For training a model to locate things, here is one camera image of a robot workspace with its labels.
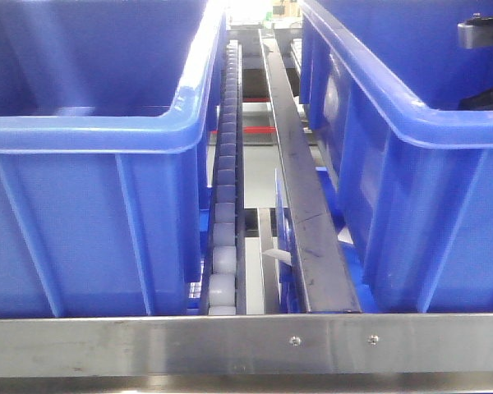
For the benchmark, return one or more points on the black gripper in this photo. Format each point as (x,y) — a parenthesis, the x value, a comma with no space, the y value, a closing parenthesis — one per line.
(476,32)

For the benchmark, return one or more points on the large blue bin left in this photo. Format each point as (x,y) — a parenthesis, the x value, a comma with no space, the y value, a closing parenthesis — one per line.
(105,108)

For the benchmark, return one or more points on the dark steel divider rail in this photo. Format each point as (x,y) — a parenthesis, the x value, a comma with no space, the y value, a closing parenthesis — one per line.
(320,273)

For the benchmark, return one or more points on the large blue bin right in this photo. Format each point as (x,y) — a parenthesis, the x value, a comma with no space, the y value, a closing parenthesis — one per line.
(413,172)

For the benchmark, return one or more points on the large blue bin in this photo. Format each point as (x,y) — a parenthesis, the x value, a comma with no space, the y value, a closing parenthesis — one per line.
(413,172)
(105,108)

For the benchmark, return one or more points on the steel front rack rail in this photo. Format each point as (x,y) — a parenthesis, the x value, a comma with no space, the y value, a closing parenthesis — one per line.
(294,353)

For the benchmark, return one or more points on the white roller conveyor track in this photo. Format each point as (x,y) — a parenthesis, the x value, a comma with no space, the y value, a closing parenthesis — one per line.
(223,287)

